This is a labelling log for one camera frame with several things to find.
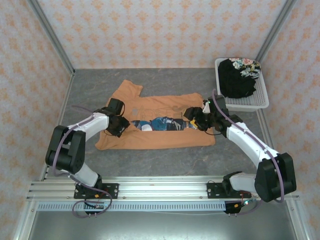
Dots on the orange t-shirt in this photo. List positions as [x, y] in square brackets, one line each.
[162, 142]

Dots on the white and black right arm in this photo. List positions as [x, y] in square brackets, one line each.
[250, 145]

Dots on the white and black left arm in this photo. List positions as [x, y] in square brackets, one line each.
[92, 122]

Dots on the black floral print t-shirt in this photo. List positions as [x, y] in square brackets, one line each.
[235, 82]

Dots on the white plastic basket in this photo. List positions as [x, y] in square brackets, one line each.
[250, 103]

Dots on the small controller circuit board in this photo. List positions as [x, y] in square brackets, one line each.
[98, 206]
[243, 203]

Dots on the grey metal sheet panel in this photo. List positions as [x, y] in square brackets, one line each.
[162, 226]

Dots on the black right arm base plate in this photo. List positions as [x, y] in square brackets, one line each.
[213, 191]

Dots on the aluminium mounting rail beam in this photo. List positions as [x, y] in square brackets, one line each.
[162, 188]

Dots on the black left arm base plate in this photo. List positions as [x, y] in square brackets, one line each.
[112, 191]

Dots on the aluminium frame post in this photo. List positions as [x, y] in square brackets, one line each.
[51, 36]
[276, 30]

